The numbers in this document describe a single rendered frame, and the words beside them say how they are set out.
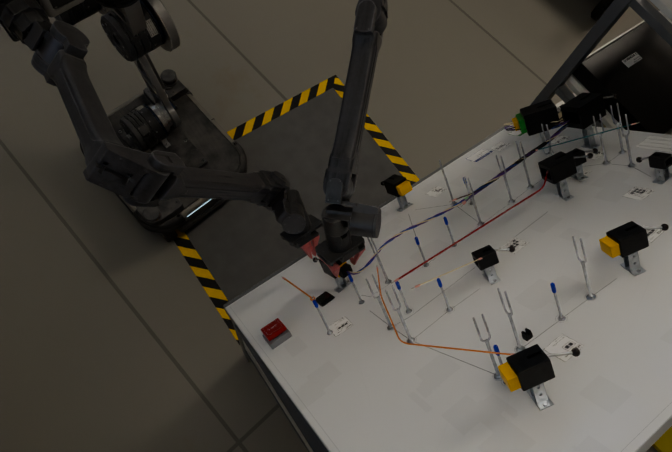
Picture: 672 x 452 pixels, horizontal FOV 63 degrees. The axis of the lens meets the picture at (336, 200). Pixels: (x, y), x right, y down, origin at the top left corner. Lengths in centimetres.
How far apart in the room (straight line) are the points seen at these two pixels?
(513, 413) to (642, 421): 19
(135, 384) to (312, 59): 181
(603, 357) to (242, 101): 224
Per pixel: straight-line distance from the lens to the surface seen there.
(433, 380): 109
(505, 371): 95
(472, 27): 342
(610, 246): 115
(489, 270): 128
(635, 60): 202
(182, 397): 247
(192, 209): 240
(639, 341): 108
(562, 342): 109
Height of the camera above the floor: 244
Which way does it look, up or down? 67 degrees down
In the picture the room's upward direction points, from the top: 16 degrees clockwise
